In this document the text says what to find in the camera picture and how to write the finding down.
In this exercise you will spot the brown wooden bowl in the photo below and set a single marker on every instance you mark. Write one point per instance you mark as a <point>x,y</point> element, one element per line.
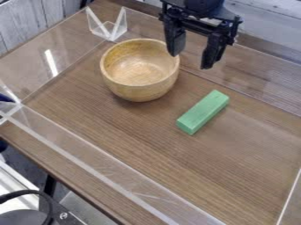
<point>138,70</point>

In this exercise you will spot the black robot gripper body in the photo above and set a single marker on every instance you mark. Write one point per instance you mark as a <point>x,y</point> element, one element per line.
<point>203,17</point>

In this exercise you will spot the black metal base bracket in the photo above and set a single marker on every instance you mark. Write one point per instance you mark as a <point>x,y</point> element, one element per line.
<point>61,216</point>

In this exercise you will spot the black table leg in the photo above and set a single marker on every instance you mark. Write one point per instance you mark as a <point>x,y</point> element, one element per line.
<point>49,185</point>

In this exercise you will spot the green rectangular block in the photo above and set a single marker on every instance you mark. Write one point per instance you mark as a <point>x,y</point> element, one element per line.
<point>202,112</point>

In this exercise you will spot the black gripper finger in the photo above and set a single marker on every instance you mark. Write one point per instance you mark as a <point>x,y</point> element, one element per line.
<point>174,35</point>
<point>214,50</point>

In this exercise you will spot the clear acrylic corner bracket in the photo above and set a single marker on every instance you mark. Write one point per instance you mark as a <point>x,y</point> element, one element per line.
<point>107,30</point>

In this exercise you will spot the clear acrylic barrier wall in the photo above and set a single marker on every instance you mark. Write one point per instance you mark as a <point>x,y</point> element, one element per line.
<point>131,197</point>

